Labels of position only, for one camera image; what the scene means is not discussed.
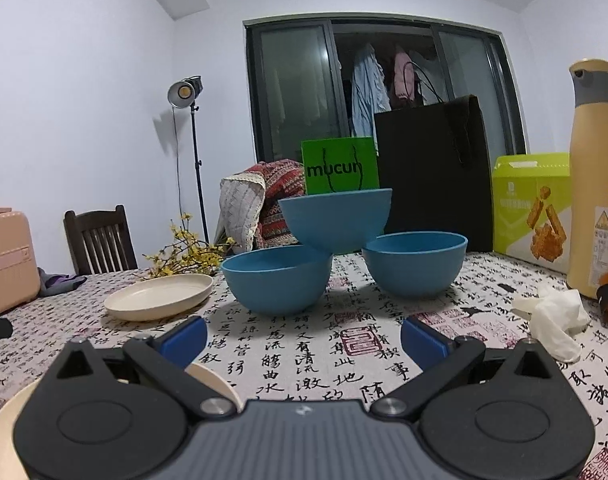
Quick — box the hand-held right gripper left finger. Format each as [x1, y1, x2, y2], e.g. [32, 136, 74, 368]
[56, 316, 237, 422]

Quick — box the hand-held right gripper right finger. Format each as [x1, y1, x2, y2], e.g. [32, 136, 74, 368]
[373, 316, 552, 422]

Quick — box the cream plate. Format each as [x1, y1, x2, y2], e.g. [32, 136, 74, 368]
[104, 274, 214, 322]
[0, 362, 237, 480]

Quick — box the blue bowl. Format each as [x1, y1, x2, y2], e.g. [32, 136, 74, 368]
[278, 187, 393, 256]
[221, 245, 333, 317]
[361, 231, 469, 301]

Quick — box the pink hard suitcase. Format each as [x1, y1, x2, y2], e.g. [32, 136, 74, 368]
[0, 206, 41, 320]

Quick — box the purple grey cloth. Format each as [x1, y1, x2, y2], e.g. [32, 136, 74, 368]
[36, 267, 87, 298]

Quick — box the yellow flower branch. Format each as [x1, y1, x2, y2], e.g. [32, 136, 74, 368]
[143, 212, 237, 281]

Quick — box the calligraphy printed tablecloth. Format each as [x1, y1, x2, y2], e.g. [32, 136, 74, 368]
[0, 250, 608, 480]

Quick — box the dark wooden chair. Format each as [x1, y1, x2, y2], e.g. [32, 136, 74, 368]
[64, 205, 139, 276]

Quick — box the crumpled white tissue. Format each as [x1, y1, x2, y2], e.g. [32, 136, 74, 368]
[511, 285, 592, 363]

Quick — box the white quilted cloth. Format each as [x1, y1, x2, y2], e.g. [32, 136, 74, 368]
[215, 172, 266, 255]

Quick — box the yellow-green snack box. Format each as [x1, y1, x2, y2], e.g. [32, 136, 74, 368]
[491, 152, 571, 275]

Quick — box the black paper bag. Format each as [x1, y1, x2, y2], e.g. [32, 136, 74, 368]
[374, 60, 495, 253]

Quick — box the red patterned blanket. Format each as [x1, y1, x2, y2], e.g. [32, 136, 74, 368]
[254, 159, 307, 248]

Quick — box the green paper bag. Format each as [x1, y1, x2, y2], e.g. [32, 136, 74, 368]
[301, 136, 381, 196]

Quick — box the beige thermos bottle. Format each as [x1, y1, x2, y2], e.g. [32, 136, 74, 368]
[566, 59, 608, 300]

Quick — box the studio light on stand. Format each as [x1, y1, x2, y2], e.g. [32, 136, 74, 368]
[167, 75, 210, 246]

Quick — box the hanging light blue shirt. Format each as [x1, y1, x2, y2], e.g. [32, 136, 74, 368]
[351, 42, 391, 136]

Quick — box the hanging pink garment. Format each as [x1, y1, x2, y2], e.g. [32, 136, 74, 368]
[393, 45, 417, 108]

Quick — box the dark sliding glass door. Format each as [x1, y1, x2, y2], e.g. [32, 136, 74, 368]
[244, 19, 527, 163]

